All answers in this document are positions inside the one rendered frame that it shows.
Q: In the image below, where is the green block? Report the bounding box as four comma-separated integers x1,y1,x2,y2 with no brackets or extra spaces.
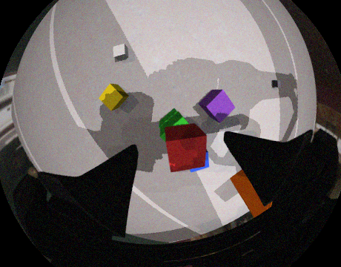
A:
159,109,177,128
159,112,189,141

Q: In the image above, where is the yellow block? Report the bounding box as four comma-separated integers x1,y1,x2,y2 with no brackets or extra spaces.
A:
99,83,129,110

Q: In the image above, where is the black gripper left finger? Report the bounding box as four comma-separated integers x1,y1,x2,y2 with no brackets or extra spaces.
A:
37,145,139,237

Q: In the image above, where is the purple block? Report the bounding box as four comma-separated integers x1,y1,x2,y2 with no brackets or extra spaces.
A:
198,89,235,124

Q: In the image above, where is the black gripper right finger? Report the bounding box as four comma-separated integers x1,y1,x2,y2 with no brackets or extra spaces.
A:
224,128,313,206

